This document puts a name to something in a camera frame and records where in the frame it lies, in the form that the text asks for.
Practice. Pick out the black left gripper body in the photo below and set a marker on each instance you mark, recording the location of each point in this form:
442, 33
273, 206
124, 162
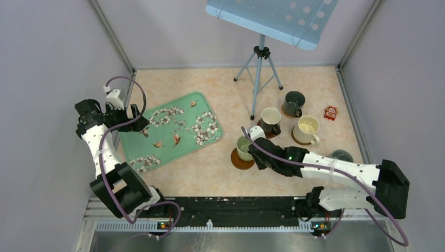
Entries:
115, 116

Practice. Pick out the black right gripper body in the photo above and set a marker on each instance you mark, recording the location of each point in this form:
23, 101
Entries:
263, 165

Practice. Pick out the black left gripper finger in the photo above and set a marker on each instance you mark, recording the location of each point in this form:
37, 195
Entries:
139, 124
135, 111

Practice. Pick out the dark brown wooden coaster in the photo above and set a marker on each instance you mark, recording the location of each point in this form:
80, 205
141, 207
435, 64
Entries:
238, 163

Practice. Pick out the pale green cup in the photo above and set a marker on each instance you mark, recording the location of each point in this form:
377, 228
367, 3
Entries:
242, 148

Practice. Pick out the green floral serving tray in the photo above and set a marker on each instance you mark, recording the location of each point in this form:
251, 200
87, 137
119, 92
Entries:
176, 128

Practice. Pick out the white and black cup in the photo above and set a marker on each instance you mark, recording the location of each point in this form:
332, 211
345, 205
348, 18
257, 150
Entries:
270, 122

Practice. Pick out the cream cup with yellow inside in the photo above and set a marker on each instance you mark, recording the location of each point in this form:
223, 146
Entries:
306, 130

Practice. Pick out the light tan wooden coaster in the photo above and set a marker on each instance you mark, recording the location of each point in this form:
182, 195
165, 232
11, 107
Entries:
298, 113

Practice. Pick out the dark grey cup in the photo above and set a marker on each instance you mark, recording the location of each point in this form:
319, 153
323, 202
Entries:
293, 100

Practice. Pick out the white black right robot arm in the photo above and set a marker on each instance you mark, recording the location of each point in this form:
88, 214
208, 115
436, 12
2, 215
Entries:
381, 187

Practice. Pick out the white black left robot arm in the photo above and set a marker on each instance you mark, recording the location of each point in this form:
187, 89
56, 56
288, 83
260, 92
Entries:
117, 185

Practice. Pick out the small red toy packet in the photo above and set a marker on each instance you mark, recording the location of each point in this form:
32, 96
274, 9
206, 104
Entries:
331, 113

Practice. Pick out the blue music stand with tripod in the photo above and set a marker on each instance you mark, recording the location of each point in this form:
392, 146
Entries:
297, 23

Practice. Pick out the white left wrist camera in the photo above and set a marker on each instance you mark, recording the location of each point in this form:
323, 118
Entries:
113, 98

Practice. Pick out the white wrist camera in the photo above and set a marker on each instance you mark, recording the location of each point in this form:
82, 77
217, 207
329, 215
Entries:
256, 132
113, 98

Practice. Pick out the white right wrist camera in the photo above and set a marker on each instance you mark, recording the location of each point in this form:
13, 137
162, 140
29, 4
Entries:
256, 132

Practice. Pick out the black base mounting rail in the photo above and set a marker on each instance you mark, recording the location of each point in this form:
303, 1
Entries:
277, 211

